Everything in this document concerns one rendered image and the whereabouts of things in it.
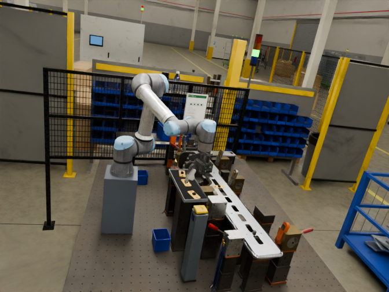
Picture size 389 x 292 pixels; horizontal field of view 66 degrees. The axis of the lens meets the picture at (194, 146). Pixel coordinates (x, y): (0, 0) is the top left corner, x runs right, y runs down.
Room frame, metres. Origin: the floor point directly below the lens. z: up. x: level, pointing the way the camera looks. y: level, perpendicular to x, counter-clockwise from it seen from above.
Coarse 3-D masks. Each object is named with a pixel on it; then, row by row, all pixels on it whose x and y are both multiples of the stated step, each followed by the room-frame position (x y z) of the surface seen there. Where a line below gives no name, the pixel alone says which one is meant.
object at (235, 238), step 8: (232, 232) 1.31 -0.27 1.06; (240, 232) 1.33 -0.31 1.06; (224, 240) 1.29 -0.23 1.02; (232, 240) 1.26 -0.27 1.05; (240, 240) 1.28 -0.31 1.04; (224, 248) 1.27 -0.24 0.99; (232, 248) 1.27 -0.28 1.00; (240, 248) 1.28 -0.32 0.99; (224, 256) 1.27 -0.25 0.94; (232, 256) 1.27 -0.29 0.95; (224, 264) 1.27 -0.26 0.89; (232, 264) 1.28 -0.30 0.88; (216, 272) 1.31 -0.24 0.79; (224, 272) 1.27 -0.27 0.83; (232, 272) 1.29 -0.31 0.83; (216, 280) 1.27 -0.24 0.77; (224, 280) 1.27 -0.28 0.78; (232, 280) 1.29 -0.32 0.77; (216, 288) 1.27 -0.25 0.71; (224, 288) 1.27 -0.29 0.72
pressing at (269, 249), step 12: (216, 168) 2.23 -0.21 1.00; (216, 180) 2.01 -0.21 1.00; (228, 192) 1.85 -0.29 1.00; (228, 204) 1.70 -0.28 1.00; (240, 204) 1.72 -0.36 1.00; (228, 216) 1.55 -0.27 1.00; (252, 216) 1.60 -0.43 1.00; (240, 228) 1.45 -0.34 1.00; (252, 228) 1.47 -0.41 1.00; (252, 240) 1.36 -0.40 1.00; (264, 240) 1.37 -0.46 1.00; (252, 252) 1.26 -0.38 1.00; (264, 252) 1.28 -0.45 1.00; (276, 252) 1.29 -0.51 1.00
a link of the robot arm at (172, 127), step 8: (136, 80) 1.62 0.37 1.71; (144, 80) 1.63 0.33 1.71; (136, 88) 1.58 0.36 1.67; (144, 88) 1.58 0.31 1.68; (136, 96) 1.59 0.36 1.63; (144, 96) 1.55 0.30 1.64; (152, 96) 1.54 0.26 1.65; (152, 104) 1.50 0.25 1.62; (160, 104) 1.49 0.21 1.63; (160, 112) 1.45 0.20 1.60; (168, 112) 1.45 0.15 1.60; (160, 120) 1.44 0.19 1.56; (168, 120) 1.41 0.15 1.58; (176, 120) 1.42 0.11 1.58; (184, 120) 1.45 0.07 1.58; (168, 128) 1.37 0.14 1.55; (176, 128) 1.37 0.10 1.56; (184, 128) 1.41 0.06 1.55
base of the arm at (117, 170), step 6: (114, 162) 1.66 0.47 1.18; (120, 162) 1.64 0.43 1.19; (126, 162) 1.66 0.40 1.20; (114, 168) 1.65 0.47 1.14; (120, 168) 1.64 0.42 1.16; (126, 168) 1.65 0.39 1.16; (132, 168) 1.69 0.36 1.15; (114, 174) 1.63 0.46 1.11; (120, 174) 1.63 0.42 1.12; (126, 174) 1.64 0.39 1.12; (132, 174) 1.68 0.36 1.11
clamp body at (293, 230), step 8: (288, 232) 1.40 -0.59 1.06; (296, 232) 1.41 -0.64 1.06; (288, 240) 1.38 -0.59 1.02; (296, 240) 1.40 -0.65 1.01; (280, 248) 1.39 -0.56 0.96; (288, 248) 1.39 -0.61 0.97; (296, 248) 1.41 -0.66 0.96; (288, 256) 1.40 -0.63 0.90; (272, 264) 1.41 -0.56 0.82; (280, 264) 1.39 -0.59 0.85; (288, 264) 1.41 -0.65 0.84; (272, 272) 1.40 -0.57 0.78; (280, 272) 1.39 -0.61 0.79; (272, 280) 1.38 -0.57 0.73; (280, 280) 1.40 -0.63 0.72
